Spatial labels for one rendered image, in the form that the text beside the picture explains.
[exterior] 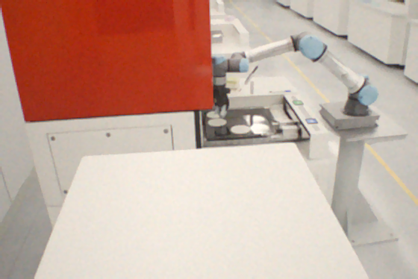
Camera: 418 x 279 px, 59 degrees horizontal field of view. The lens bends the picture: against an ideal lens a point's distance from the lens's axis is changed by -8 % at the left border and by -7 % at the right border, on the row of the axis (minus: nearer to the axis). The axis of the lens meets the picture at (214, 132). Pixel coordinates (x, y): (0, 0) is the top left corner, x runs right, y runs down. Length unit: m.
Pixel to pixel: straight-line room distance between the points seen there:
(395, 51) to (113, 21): 5.72
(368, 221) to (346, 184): 0.47
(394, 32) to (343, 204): 4.36
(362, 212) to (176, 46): 1.92
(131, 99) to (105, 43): 0.23
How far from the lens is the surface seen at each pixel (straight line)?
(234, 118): 2.25
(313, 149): 2.00
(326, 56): 2.13
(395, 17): 6.62
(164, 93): 1.50
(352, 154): 2.51
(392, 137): 2.41
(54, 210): 1.83
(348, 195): 2.67
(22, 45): 1.55
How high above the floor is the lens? 1.81
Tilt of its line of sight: 26 degrees down
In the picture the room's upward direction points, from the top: 2 degrees counter-clockwise
